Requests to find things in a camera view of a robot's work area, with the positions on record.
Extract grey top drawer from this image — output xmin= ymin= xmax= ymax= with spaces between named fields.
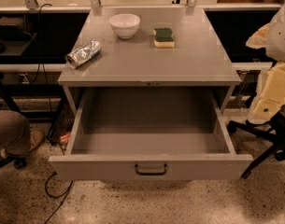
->
xmin=50 ymin=87 xmax=252 ymax=180

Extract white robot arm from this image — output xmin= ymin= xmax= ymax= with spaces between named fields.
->
xmin=246 ymin=3 xmax=285 ymax=124

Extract grey metal drawer cabinet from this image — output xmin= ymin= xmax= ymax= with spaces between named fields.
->
xmin=59 ymin=7 xmax=240 ymax=110

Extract black office chair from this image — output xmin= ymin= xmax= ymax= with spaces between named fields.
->
xmin=227 ymin=113 xmax=285 ymax=179

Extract green yellow sponge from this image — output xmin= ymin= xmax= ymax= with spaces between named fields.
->
xmin=153 ymin=28 xmax=175 ymax=48

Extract white ceramic bowl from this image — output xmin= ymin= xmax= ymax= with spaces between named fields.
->
xmin=109 ymin=13 xmax=140 ymax=39

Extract crumpled silver chip bag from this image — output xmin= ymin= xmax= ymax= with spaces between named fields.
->
xmin=65 ymin=39 xmax=102 ymax=69

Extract tan shoe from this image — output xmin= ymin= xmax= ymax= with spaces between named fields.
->
xmin=0 ymin=129 xmax=46 ymax=161

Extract person leg khaki trousers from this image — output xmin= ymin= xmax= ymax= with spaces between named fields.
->
xmin=0 ymin=111 xmax=30 ymax=157

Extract dark top drawer handle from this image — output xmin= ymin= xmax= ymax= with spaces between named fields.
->
xmin=135 ymin=164 xmax=168 ymax=176

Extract black floor cable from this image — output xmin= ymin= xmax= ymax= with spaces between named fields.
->
xmin=42 ymin=171 xmax=75 ymax=224

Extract black hanging cable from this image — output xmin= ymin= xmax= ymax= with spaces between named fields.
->
xmin=23 ymin=3 xmax=54 ymax=114

